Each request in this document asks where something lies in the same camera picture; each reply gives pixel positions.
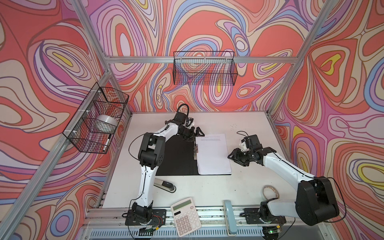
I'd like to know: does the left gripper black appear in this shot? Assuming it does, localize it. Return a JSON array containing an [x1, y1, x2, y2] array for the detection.
[[178, 126, 205, 143]]

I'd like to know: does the printed paper sheets stack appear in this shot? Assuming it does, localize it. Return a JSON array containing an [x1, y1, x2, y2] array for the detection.
[[196, 134, 232, 176]]

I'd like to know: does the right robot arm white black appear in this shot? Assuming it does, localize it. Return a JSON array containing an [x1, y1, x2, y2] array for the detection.
[[228, 147, 340, 226]]

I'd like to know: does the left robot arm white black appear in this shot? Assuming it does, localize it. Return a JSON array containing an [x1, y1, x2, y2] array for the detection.
[[132, 104, 205, 219]]

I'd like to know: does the black grey stapler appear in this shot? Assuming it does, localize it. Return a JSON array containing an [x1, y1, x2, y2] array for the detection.
[[154, 178, 177, 193]]

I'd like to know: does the white desk calculator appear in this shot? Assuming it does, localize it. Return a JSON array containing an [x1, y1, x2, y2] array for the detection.
[[171, 198, 202, 237]]

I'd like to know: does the white marker in basket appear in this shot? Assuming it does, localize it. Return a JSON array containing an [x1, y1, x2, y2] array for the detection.
[[103, 134, 112, 153]]

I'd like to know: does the silver tape roll in basket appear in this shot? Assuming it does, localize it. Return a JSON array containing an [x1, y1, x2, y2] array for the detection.
[[93, 115, 118, 134]]

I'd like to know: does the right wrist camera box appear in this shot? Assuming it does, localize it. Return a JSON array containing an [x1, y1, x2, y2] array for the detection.
[[240, 135, 263, 152]]

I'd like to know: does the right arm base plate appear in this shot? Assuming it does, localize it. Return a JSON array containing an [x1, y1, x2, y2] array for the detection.
[[240, 208, 287, 225]]

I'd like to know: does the black wire basket back wall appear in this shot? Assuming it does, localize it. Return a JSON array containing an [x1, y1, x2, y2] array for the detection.
[[173, 50, 238, 86]]

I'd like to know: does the black wire basket wall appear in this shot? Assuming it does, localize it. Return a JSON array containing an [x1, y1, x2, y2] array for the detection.
[[173, 50, 238, 86], [63, 83, 129, 154]]

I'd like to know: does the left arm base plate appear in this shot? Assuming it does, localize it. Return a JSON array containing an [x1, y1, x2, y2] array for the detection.
[[122, 209, 167, 227]]

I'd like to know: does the black wire basket left wall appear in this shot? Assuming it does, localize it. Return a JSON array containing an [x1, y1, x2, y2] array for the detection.
[[63, 83, 129, 154]]

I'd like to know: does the aluminium frame rail front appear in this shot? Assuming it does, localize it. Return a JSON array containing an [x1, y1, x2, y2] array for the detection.
[[76, 206, 337, 240]]

